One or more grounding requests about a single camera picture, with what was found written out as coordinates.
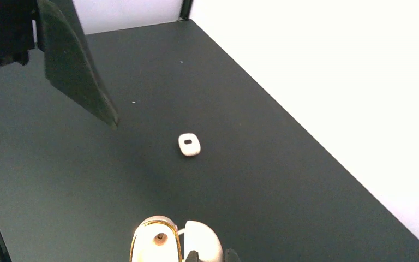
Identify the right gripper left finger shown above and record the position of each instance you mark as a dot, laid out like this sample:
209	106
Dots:
69	65

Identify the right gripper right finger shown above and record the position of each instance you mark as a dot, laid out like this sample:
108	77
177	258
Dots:
229	256

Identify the cream earbud charging case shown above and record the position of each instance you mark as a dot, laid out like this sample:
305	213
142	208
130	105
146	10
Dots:
158	238

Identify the left frame post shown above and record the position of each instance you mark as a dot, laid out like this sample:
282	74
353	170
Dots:
185	10

